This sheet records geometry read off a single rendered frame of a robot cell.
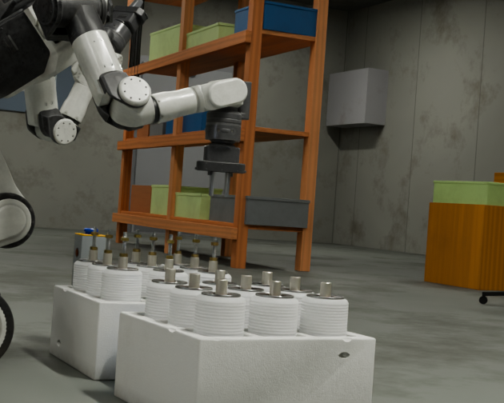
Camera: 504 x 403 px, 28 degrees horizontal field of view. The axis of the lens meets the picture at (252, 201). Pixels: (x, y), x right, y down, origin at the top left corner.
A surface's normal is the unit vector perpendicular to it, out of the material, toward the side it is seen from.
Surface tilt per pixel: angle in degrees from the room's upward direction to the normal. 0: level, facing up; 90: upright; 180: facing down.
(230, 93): 90
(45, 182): 90
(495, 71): 90
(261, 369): 90
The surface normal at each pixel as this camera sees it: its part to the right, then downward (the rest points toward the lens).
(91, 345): -0.89, -0.07
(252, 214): 0.39, 0.02
